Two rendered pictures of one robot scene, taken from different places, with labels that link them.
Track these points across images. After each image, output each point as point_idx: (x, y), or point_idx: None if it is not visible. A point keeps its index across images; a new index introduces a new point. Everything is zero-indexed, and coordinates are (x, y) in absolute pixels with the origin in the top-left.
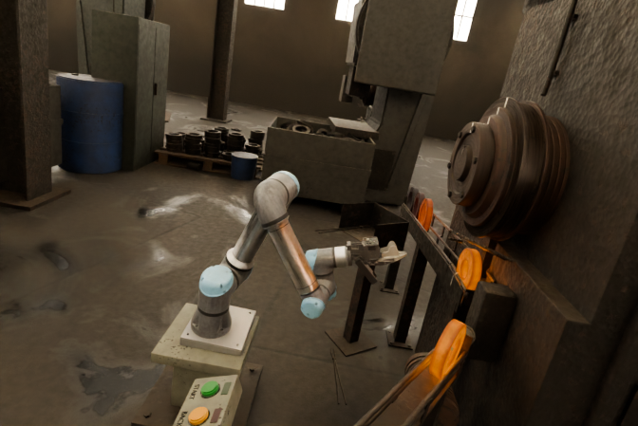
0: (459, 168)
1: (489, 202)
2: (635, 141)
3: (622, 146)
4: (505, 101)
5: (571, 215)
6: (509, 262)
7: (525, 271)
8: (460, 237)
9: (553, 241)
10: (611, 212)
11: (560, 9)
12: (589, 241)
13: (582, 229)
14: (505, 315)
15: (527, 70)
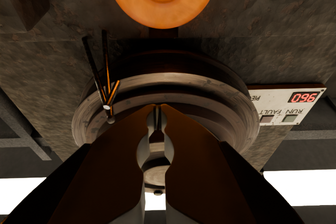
0: (163, 173)
1: (98, 134)
2: (62, 135)
3: (70, 132)
4: None
5: (74, 92)
6: (91, 32)
7: (48, 41)
8: (106, 98)
9: (76, 66)
10: (38, 107)
11: None
12: (35, 85)
13: (51, 89)
14: None
15: None
